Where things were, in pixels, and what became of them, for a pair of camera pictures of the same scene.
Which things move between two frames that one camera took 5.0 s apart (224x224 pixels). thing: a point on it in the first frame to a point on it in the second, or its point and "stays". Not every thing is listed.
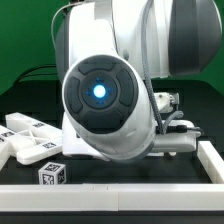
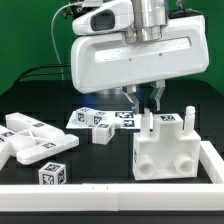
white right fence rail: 211,161 stays
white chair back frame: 27,140 stays
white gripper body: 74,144 to 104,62
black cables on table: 41,66 stays
